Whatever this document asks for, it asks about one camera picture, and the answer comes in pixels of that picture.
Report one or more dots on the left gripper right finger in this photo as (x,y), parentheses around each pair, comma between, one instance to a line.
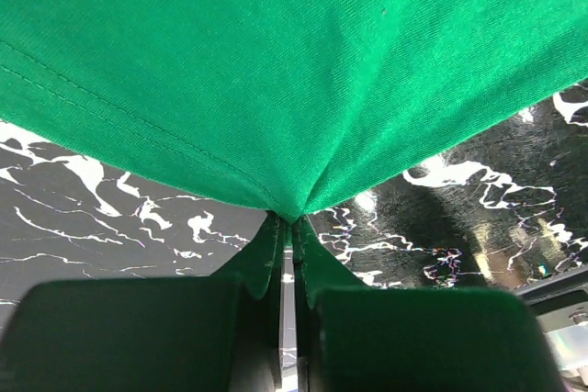
(355,337)

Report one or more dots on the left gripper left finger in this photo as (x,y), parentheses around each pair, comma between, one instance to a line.
(219,332)

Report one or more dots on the green t shirt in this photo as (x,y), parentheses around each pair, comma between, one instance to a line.
(286,105)

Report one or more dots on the aluminium frame rail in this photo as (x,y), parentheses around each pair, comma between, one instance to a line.
(559,303)

